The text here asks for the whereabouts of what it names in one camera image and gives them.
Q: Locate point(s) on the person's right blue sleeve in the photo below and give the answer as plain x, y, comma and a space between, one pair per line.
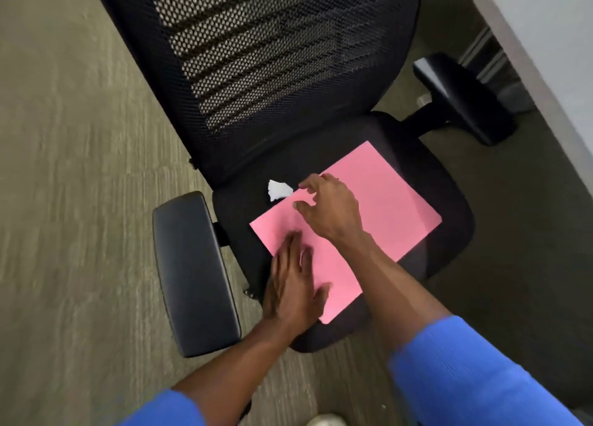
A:
472, 379

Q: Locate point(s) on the person's left hand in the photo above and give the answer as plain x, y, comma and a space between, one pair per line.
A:
292, 296

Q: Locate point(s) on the white desk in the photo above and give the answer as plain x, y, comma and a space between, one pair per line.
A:
556, 32

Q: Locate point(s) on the single white paper scrap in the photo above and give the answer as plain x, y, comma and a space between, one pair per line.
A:
279, 190

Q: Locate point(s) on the person's left white sneaker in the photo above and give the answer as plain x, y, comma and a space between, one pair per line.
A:
326, 421

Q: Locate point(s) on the person's right hand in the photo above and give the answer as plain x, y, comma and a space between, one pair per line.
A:
336, 208

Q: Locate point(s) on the black mesh office chair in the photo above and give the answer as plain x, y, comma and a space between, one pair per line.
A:
278, 60

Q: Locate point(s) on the pink paper folder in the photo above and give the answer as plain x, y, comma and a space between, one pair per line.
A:
394, 203

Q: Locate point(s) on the person's left forearm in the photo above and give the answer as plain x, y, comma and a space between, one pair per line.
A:
231, 375

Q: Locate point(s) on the person's right forearm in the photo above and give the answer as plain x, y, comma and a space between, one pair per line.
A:
398, 296

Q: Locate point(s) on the person's blue sleeve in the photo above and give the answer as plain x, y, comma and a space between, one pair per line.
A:
167, 412
472, 379

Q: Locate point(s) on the person's left blue sleeve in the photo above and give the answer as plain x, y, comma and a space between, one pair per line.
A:
167, 412

